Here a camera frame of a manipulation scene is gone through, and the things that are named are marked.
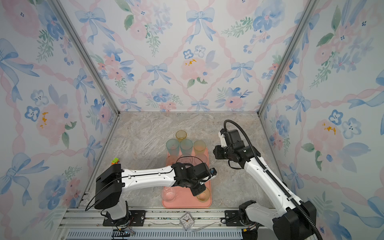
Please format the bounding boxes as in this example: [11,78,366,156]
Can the teal textured cup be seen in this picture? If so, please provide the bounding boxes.
[166,139,180,157]
[180,139,194,155]

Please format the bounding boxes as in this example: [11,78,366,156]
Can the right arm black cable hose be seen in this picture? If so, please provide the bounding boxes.
[223,119,323,240]

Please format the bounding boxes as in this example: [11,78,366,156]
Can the corner aluminium post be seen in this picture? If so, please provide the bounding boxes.
[257,0,319,118]
[48,0,120,116]

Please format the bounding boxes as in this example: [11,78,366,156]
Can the left corner aluminium post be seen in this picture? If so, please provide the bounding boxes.
[48,0,120,116]

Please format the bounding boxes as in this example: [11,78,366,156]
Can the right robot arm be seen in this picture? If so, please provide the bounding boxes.
[213,145,322,240]

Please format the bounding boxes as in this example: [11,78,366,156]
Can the small white clock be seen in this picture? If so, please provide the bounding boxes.
[179,212,195,231]

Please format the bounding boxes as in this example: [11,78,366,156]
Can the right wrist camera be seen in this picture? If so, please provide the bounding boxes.
[219,129,242,148]

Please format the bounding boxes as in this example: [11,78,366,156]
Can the amber yellow cup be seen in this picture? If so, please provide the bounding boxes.
[175,130,188,142]

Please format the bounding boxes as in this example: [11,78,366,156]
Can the orange green toy block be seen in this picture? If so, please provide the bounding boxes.
[111,158,120,165]

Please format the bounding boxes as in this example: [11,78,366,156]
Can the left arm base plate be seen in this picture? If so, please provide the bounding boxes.
[103,210,146,227]

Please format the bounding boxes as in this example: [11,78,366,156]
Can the yellow green cup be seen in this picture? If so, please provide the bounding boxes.
[194,140,207,155]

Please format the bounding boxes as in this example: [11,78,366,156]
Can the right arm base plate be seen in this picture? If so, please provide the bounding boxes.
[221,209,263,228]

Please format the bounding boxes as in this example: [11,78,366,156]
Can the light green textured cup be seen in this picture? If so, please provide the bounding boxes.
[197,188,211,203]

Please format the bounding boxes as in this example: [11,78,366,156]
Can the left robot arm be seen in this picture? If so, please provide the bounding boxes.
[92,162,217,221]

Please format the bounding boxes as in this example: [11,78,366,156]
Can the aluminium front rail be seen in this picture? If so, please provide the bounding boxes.
[56,206,313,240]

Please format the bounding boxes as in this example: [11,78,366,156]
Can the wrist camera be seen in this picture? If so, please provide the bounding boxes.
[219,129,242,148]
[210,168,217,176]

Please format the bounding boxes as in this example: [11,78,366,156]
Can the clear frosted cup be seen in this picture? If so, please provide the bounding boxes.
[162,187,177,202]

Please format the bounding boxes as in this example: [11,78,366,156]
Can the clear pinkish cup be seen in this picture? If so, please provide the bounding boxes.
[195,154,208,165]

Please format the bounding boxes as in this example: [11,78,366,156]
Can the right corner aluminium post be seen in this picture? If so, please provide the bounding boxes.
[257,0,319,118]

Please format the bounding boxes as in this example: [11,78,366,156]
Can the pink rectangular tray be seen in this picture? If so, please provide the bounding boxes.
[162,148,213,209]

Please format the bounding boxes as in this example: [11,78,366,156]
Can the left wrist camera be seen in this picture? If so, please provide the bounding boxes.
[210,168,217,176]

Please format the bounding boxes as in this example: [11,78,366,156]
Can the clear glass column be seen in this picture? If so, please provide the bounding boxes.
[178,155,194,164]

